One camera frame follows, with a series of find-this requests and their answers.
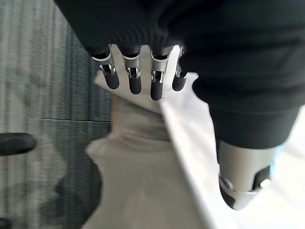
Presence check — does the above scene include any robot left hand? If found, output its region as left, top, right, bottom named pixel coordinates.
left=54, top=0, right=305, bottom=211

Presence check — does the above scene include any white bed sheet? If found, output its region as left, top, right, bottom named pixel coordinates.
left=95, top=44, right=305, bottom=229

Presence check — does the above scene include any beige bed skirt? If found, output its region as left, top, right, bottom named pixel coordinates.
left=82, top=95, right=219, bottom=229

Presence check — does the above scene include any robot dark foot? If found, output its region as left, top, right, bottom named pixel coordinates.
left=0, top=132, right=38, bottom=157

